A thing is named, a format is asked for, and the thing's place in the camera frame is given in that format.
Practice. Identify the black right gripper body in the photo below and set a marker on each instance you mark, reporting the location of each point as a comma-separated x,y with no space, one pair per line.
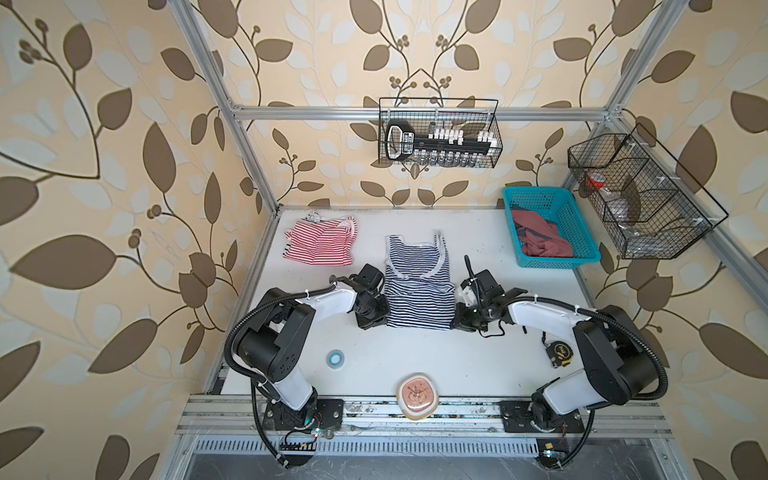
472,316

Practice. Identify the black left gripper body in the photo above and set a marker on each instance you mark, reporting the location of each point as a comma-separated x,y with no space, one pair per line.
376,311

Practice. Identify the blue white striped tank top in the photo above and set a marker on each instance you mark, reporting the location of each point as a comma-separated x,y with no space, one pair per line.
417,284

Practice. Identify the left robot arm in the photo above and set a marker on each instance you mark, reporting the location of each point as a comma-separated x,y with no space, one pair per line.
265,346

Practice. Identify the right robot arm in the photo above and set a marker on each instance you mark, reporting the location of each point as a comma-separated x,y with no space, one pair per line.
618,365

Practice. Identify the red white striped tank top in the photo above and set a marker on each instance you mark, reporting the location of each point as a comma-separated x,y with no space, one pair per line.
323,243

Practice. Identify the blue tape roll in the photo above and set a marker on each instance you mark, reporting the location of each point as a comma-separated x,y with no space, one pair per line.
335,359

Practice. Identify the yellow black tape measure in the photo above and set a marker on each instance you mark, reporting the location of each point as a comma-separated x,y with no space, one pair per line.
559,353

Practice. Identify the pink red garment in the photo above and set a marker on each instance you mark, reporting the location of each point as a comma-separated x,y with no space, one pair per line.
543,238

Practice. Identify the teal plastic laundry basket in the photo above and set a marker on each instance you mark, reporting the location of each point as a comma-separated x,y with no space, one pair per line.
557,205

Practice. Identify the pink round dish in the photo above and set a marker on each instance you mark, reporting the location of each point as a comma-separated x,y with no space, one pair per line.
417,397

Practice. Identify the black socket tool set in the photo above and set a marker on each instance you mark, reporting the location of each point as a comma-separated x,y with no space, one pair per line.
400,141

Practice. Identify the red capped plastic bottle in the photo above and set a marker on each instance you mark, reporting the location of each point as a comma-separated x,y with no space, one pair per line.
597,186

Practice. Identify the back wire basket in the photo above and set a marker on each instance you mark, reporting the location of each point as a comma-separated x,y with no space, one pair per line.
469,114

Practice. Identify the wire basket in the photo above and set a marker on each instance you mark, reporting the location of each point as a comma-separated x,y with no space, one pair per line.
664,206
469,114

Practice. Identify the right wire basket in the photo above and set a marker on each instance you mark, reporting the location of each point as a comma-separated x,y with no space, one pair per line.
664,206

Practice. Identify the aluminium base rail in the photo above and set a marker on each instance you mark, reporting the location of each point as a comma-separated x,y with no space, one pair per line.
375,425

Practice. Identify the aluminium frame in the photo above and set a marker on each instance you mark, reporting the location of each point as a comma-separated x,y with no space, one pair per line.
651,114

